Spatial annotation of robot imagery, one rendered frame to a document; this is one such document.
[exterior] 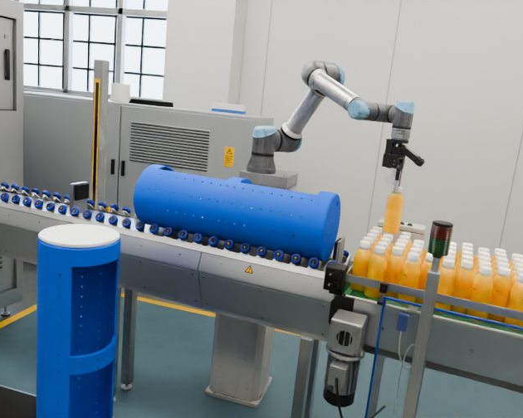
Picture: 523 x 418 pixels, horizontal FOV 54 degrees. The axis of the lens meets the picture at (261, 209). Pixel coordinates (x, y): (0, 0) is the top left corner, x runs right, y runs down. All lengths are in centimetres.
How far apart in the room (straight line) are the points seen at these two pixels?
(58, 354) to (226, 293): 71
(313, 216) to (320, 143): 291
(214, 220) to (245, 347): 85
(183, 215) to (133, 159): 192
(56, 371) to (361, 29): 382
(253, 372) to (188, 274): 75
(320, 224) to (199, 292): 66
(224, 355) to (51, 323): 111
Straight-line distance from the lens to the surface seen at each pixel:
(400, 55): 481
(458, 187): 484
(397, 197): 214
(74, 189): 267
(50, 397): 210
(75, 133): 435
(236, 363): 279
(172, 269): 231
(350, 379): 192
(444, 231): 165
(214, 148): 378
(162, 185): 226
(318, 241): 199
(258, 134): 253
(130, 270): 247
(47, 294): 193
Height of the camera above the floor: 157
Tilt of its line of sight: 12 degrees down
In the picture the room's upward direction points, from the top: 6 degrees clockwise
